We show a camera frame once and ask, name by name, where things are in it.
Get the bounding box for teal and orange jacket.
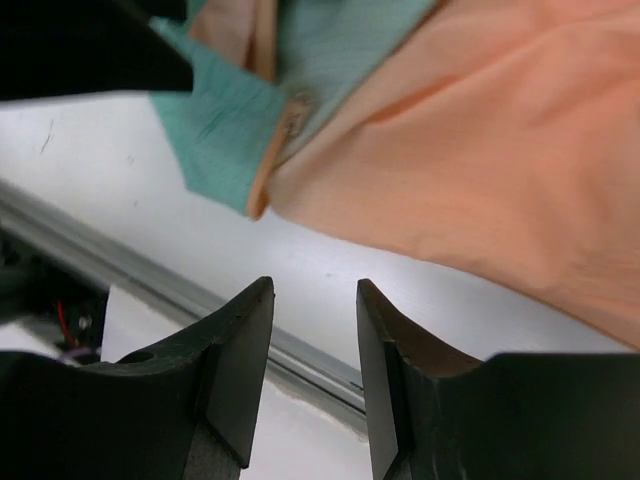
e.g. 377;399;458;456
151;1;639;347

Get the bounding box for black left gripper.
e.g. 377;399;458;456
1;0;193;100

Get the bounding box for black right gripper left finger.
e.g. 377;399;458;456
1;277;274;479

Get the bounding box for aluminium front table rail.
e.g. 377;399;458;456
1;181;367;434

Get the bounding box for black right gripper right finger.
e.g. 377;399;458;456
357;280;639;479

